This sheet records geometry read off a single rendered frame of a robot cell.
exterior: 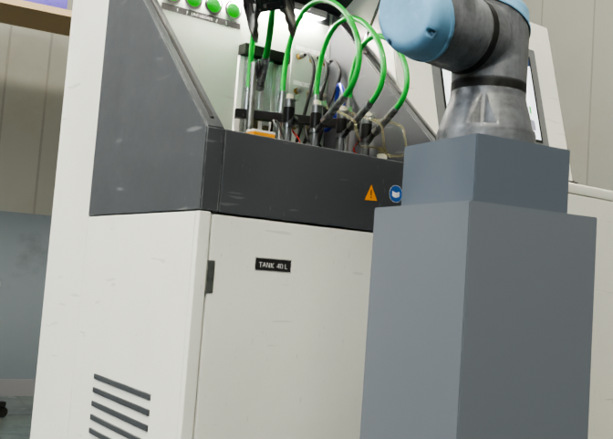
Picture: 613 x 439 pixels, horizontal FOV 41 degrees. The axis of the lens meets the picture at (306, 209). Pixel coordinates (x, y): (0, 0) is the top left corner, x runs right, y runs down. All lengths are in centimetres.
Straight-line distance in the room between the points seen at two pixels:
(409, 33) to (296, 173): 55
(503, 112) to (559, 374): 39
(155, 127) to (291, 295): 46
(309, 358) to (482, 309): 61
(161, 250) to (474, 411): 77
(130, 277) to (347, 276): 46
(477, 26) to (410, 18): 10
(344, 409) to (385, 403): 48
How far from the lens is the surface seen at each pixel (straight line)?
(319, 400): 170
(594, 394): 235
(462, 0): 119
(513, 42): 128
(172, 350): 158
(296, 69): 233
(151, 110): 178
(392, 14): 120
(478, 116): 124
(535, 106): 261
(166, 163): 167
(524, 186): 122
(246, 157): 158
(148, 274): 170
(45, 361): 226
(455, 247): 113
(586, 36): 481
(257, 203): 158
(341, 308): 170
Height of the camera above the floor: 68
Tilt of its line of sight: 5 degrees up
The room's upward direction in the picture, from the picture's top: 4 degrees clockwise
